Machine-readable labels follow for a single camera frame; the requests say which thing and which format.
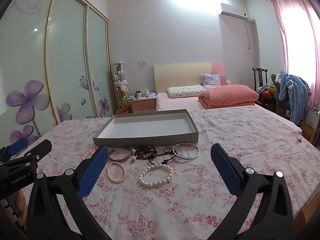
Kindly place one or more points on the white paper bag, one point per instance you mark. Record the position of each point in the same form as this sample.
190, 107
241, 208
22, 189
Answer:
313, 118

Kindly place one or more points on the white wall socket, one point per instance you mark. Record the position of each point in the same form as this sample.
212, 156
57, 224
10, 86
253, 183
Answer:
142, 62

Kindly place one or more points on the sliding door flower wardrobe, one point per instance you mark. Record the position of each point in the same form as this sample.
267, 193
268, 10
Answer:
62, 55

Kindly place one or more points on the purple floral pillow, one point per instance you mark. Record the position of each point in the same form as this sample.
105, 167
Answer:
211, 80

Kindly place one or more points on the beige pink headboard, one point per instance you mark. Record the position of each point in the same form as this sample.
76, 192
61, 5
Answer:
180, 76

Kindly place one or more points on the folded salmon pink quilt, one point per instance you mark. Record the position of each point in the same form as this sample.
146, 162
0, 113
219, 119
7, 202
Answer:
227, 96

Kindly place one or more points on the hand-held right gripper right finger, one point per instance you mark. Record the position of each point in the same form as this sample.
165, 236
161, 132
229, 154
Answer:
225, 170

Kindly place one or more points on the silver pearl earring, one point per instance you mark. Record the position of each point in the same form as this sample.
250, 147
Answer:
133, 158

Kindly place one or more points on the plush toy rack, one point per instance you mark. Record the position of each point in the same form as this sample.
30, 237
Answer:
121, 82

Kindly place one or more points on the red yellow plush toy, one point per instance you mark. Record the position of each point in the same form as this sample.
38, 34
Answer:
268, 92

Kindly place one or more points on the dark wooden chair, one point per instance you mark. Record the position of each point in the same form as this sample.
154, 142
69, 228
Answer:
258, 76

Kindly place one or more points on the red trash bin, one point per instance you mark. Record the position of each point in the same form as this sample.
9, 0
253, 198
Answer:
122, 111

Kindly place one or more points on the pink curtain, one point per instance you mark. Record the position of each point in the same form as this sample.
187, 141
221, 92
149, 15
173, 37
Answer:
295, 42

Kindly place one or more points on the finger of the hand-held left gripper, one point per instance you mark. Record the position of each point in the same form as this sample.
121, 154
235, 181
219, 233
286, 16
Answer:
37, 151
17, 146

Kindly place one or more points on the person's left hand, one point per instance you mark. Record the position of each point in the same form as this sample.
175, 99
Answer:
22, 205

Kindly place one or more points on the white air conditioner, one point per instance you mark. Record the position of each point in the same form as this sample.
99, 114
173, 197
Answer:
233, 13

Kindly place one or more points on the white cup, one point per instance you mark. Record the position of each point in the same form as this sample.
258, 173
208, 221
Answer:
138, 94

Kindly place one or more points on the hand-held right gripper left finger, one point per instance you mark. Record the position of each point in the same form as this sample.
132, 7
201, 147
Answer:
92, 172

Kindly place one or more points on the pink bed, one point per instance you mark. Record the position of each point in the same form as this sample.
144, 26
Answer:
180, 102

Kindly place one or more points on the white patterned pillow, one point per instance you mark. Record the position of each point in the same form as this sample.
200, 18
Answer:
185, 91

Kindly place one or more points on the silver cuff bangle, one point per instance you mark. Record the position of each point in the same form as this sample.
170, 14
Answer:
120, 158

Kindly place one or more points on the blue fleece garment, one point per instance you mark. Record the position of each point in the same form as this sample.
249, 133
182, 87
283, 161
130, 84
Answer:
292, 92

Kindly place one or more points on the pink nightstand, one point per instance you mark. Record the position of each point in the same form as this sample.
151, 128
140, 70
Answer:
142, 105

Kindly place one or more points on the grey cardboard tray box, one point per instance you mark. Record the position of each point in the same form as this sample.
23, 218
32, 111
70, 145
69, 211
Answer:
150, 130

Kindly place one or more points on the brown cardboard box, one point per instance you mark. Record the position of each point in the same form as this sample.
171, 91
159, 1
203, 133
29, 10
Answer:
308, 133

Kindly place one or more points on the round silver bangle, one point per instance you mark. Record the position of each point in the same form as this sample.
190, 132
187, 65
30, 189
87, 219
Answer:
193, 155

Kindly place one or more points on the air conditioner pipe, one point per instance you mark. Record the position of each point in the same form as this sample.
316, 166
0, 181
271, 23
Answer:
249, 33

